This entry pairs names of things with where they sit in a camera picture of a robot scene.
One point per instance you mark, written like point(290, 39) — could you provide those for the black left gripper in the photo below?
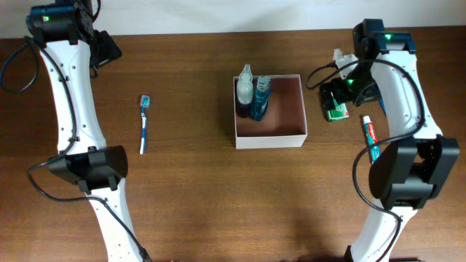
point(109, 49)

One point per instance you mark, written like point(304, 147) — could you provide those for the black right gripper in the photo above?
point(328, 96)

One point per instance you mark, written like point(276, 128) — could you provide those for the green soap bar pack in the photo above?
point(333, 110)

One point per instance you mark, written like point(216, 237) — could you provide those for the teal mouthwash bottle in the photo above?
point(261, 98)

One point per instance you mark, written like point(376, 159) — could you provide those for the clear foam soap pump bottle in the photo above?
point(244, 92)

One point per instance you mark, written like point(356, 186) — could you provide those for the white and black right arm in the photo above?
point(417, 159)

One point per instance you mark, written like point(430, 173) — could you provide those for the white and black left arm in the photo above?
point(73, 51)

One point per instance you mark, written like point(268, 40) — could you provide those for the blue disposable razor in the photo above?
point(381, 103)

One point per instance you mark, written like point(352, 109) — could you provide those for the red and green toothpaste tube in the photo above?
point(371, 138)

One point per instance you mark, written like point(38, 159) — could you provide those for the blue and white toothbrush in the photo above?
point(145, 102)

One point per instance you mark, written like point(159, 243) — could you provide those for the white open cardboard box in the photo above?
point(284, 124)

